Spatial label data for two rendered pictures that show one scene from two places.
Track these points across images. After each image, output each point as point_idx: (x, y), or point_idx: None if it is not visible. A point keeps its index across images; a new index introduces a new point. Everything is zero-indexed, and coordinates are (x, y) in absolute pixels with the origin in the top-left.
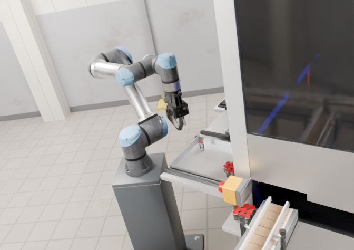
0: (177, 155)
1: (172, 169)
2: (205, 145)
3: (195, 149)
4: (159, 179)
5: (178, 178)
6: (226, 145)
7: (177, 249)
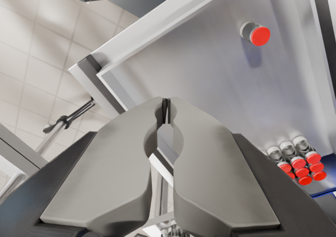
0: (141, 46)
1: (105, 88)
2: (277, 8)
3: (230, 9)
4: None
5: (115, 110)
6: (316, 74)
7: None
